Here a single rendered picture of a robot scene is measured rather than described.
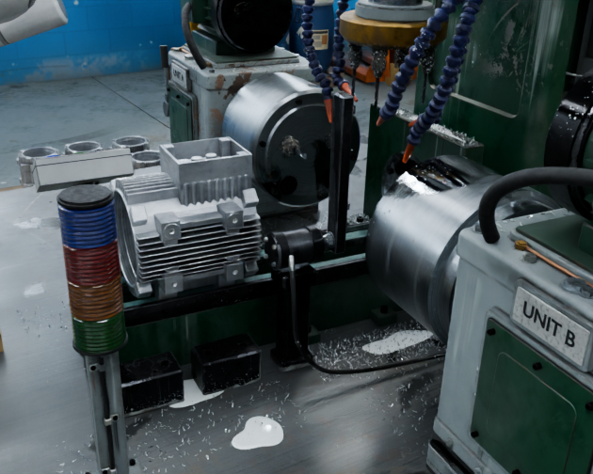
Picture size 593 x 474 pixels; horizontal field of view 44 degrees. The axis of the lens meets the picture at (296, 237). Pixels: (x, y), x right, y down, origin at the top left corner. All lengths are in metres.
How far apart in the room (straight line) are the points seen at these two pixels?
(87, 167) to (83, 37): 5.48
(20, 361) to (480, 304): 0.77
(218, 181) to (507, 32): 0.56
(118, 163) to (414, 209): 0.60
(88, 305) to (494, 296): 0.46
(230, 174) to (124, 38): 5.83
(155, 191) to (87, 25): 5.73
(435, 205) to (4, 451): 0.69
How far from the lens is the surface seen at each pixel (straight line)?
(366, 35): 1.21
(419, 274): 1.00
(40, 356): 1.32
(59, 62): 6.82
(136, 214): 1.10
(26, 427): 1.17
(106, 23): 6.88
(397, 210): 1.06
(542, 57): 1.28
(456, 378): 0.97
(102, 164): 1.39
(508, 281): 0.84
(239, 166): 1.15
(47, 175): 1.37
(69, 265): 0.84
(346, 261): 1.30
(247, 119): 1.50
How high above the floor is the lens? 1.52
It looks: 25 degrees down
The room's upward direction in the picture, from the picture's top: 2 degrees clockwise
